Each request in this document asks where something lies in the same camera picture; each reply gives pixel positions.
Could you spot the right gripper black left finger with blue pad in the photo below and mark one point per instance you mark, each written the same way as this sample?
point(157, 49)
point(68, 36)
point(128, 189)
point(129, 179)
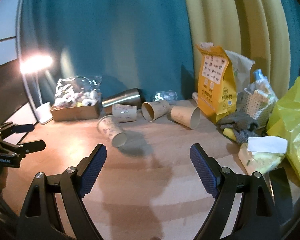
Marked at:
point(40, 218)

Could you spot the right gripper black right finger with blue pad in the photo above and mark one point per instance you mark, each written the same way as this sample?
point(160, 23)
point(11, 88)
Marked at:
point(257, 217)

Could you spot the patterned paper cup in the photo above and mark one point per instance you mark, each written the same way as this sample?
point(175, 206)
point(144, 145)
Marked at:
point(124, 113)

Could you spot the paper cup with pink prints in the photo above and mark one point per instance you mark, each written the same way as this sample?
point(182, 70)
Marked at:
point(111, 130)

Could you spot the plain brown paper cup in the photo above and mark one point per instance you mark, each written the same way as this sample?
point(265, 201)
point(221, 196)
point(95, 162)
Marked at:
point(187, 116)

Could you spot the brown paper cup open end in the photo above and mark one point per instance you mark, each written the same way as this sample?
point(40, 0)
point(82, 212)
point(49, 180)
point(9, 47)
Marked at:
point(155, 109)

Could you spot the black smartphone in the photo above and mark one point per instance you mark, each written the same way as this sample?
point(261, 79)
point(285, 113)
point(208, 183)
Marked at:
point(282, 195)

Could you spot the yellow tissue pack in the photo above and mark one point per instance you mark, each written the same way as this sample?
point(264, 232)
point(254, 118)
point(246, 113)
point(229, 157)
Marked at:
point(262, 154)

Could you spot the grey work glove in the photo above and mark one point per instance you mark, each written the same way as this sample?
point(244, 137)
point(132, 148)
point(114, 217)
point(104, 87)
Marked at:
point(238, 126)

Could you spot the yellow plastic bag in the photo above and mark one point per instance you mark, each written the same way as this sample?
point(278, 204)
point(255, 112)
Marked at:
point(284, 122)

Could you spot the brown cardboard tray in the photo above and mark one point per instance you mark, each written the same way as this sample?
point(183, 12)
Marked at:
point(83, 112)

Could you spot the white woven basket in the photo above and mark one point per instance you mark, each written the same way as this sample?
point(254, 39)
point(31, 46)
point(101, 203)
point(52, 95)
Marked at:
point(258, 101)

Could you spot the orange paper bag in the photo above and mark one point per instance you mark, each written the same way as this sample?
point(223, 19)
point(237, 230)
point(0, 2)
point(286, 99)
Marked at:
point(217, 93)

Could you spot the clear bag of snacks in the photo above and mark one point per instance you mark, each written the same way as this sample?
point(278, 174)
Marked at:
point(78, 91)

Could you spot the crumpled clear plastic wrapper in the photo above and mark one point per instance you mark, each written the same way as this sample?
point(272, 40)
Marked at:
point(170, 96)

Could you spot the stainless steel tumbler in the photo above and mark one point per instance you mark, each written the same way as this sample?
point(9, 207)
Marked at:
point(130, 97)

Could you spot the white desk lamp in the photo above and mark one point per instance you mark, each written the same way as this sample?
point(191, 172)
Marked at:
point(32, 66)

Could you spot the brown kraft paper bag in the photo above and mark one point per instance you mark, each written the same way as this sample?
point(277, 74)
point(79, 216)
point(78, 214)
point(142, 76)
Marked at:
point(242, 67)

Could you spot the yellow and green curtain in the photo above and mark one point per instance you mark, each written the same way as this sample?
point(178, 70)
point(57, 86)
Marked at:
point(151, 44)

